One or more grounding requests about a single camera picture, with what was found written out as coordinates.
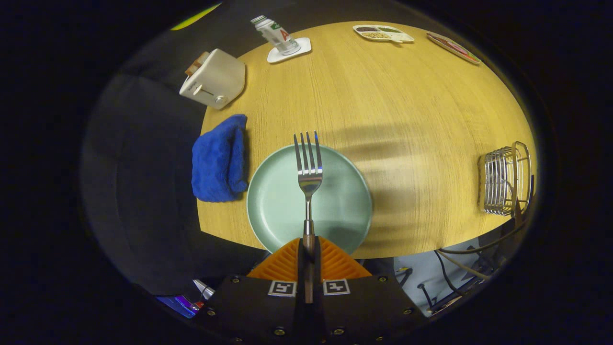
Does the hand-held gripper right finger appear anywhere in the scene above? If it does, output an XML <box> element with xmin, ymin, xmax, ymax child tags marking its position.
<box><xmin>310</xmin><ymin>236</ymin><xmax>427</xmax><ymax>345</ymax></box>

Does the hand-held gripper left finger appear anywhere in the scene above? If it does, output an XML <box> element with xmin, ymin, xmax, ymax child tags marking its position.
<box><xmin>196</xmin><ymin>237</ymin><xmax>310</xmax><ymax>345</ymax></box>

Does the silver fork with brown handle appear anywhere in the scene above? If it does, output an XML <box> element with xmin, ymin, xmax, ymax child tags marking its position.
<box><xmin>293</xmin><ymin>131</ymin><xmax>324</xmax><ymax>305</ymax></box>

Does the silver metal object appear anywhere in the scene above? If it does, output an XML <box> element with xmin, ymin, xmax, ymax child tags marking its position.
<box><xmin>193</xmin><ymin>279</ymin><xmax>215</xmax><ymax>300</ymax></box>

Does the pale green plate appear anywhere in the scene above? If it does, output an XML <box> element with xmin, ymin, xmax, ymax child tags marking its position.
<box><xmin>246</xmin><ymin>143</ymin><xmax>373</xmax><ymax>255</ymax></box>

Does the purple glowing screen device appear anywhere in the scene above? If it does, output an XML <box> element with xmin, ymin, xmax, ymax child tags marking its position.
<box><xmin>156</xmin><ymin>295</ymin><xmax>199</xmax><ymax>319</ymax></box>

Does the black stand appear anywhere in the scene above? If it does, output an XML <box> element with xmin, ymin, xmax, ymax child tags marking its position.
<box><xmin>416</xmin><ymin>282</ymin><xmax>479</xmax><ymax>314</ymax></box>

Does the blue towel cloth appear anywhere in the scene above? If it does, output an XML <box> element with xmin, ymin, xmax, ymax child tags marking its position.
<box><xmin>191</xmin><ymin>114</ymin><xmax>250</xmax><ymax>203</ymax></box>

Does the white toaster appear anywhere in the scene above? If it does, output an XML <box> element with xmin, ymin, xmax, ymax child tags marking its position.
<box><xmin>179</xmin><ymin>48</ymin><xmax>246</xmax><ymax>111</ymax></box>

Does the white square coaster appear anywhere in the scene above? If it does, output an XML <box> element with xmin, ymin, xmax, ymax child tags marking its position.
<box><xmin>267</xmin><ymin>37</ymin><xmax>312</xmax><ymax>64</ymax></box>

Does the toasted bread slice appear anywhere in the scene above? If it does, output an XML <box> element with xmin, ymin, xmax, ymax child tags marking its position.
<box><xmin>185</xmin><ymin>51</ymin><xmax>210</xmax><ymax>76</ymax></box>

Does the clear plastic bottle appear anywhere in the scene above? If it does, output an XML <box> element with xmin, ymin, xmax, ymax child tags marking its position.
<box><xmin>250</xmin><ymin>15</ymin><xmax>301</xmax><ymax>56</ymax></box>

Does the white divided snack dish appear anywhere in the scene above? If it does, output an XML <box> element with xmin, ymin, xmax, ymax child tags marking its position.
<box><xmin>353</xmin><ymin>25</ymin><xmax>415</xmax><ymax>44</ymax></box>

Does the white food plate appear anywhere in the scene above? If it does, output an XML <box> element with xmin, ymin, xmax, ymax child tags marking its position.
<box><xmin>426</xmin><ymin>32</ymin><xmax>481</xmax><ymax>66</ymax></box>

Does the beige floor cable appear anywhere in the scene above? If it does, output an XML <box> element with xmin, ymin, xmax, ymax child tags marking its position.
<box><xmin>438</xmin><ymin>249</ymin><xmax>491</xmax><ymax>282</ymax></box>

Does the black floor cable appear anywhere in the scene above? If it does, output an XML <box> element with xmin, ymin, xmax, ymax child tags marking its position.
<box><xmin>435</xmin><ymin>218</ymin><xmax>530</xmax><ymax>294</ymax></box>

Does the silver wire basket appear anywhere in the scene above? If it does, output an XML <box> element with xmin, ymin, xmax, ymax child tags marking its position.
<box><xmin>478</xmin><ymin>141</ymin><xmax>533</xmax><ymax>217</ymax></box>

